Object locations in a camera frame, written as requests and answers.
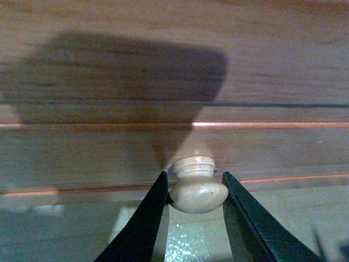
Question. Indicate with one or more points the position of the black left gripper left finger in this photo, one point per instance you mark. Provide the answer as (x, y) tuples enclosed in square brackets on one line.
[(136, 241)]

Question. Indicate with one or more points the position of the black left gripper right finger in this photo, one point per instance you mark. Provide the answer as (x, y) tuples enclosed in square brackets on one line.
[(254, 234)]

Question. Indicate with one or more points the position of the drawer wooden knob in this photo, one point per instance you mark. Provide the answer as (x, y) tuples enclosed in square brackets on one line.
[(196, 192)]

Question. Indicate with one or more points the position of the wooden nightstand cabinet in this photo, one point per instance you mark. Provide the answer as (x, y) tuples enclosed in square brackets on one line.
[(268, 53)]

